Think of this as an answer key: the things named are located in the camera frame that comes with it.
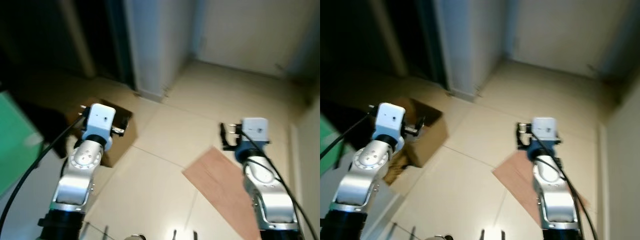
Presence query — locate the brown cardboard box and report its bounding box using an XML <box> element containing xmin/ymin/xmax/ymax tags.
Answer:
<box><xmin>65</xmin><ymin>98</ymin><xmax>138</xmax><ymax>168</ymax></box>
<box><xmin>385</xmin><ymin>97</ymin><xmax>449</xmax><ymax>187</ymax></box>

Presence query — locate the green board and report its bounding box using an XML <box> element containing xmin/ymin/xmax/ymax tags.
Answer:
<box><xmin>0</xmin><ymin>91</ymin><xmax>44</xmax><ymax>197</ymax></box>
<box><xmin>320</xmin><ymin>112</ymin><xmax>347</xmax><ymax>177</ymax></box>

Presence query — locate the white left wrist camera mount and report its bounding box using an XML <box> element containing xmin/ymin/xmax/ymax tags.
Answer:
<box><xmin>374</xmin><ymin>102</ymin><xmax>407</xmax><ymax>141</ymax></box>
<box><xmin>81</xmin><ymin>103</ymin><xmax>117</xmax><ymax>141</ymax></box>

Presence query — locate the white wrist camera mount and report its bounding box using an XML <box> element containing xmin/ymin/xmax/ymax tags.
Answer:
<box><xmin>81</xmin><ymin>103</ymin><xmax>117</xmax><ymax>141</ymax></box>
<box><xmin>241</xmin><ymin>118</ymin><xmax>269</xmax><ymax>148</ymax></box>
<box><xmin>374</xmin><ymin>102</ymin><xmax>407</xmax><ymax>141</ymax></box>
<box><xmin>531</xmin><ymin>117</ymin><xmax>559</xmax><ymax>146</ymax></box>

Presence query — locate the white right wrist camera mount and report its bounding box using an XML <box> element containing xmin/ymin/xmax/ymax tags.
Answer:
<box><xmin>241</xmin><ymin>118</ymin><xmax>269</xmax><ymax>148</ymax></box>
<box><xmin>531</xmin><ymin>117</ymin><xmax>559</xmax><ymax>146</ymax></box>

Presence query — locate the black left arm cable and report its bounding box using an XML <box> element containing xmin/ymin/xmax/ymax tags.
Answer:
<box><xmin>0</xmin><ymin>115</ymin><xmax>86</xmax><ymax>236</ymax></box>
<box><xmin>320</xmin><ymin>112</ymin><xmax>377</xmax><ymax>159</ymax></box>

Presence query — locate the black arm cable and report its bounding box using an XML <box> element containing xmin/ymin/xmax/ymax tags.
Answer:
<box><xmin>320</xmin><ymin>112</ymin><xmax>377</xmax><ymax>159</ymax></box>
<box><xmin>0</xmin><ymin>115</ymin><xmax>86</xmax><ymax>236</ymax></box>
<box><xmin>239</xmin><ymin>130</ymin><xmax>319</xmax><ymax>240</ymax></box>
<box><xmin>530</xmin><ymin>130</ymin><xmax>601</xmax><ymax>240</ymax></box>

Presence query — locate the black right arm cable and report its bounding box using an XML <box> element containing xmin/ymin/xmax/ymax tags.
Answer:
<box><xmin>239</xmin><ymin>130</ymin><xmax>319</xmax><ymax>240</ymax></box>
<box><xmin>530</xmin><ymin>130</ymin><xmax>601</xmax><ymax>240</ymax></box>

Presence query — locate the white door frame pillar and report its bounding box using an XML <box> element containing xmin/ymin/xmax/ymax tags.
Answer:
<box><xmin>432</xmin><ymin>0</ymin><xmax>512</xmax><ymax>103</ymax></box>
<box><xmin>122</xmin><ymin>0</ymin><xmax>199</xmax><ymax>103</ymax></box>

